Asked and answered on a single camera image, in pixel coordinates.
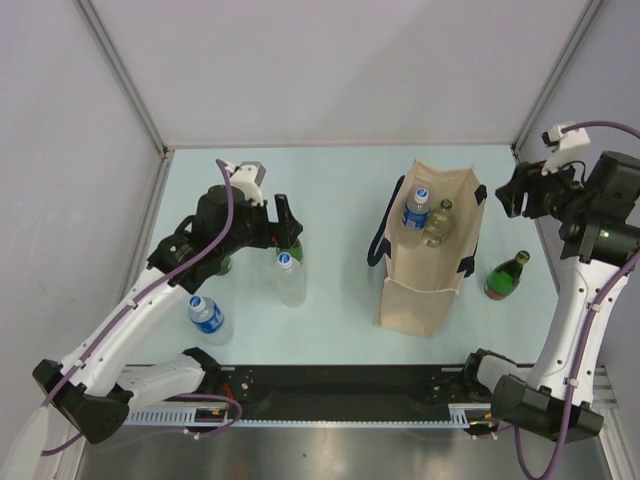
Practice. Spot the blue label bottle front left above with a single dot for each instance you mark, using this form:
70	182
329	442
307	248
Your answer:
207	317

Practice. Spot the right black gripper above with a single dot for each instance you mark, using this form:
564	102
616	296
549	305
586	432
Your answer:
527	177

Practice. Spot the beige canvas tote bag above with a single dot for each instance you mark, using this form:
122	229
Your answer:
422	282

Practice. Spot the clear glass bottle green cap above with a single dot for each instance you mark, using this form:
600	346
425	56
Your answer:
439	224

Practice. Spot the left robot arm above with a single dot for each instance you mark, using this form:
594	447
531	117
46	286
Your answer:
88	388

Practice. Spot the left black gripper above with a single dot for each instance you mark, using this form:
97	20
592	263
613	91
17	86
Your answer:
280	234

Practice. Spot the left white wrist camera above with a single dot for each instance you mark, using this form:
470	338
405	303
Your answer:
247	177

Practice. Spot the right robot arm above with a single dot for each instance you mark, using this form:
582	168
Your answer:
555	400

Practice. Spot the aluminium frame rail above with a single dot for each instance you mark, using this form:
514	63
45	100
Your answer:
116	65
559	69

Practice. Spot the blue label water bottle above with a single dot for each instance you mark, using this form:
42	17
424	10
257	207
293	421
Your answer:
417	209

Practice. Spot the clear plastic bottle blue cap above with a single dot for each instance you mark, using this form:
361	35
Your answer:
290	280

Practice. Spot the aluminium frame rail right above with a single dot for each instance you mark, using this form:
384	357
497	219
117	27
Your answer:
559	69

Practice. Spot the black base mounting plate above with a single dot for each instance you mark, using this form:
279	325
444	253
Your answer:
347	391

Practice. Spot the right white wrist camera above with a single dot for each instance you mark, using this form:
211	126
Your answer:
567	144

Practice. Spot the aluminium frame rail left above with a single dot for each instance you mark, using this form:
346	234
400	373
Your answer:
116	65

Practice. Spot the white slotted cable duct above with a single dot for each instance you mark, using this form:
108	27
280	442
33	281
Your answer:
202	415

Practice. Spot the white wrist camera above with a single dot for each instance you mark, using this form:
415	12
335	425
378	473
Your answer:
247	177
567	144

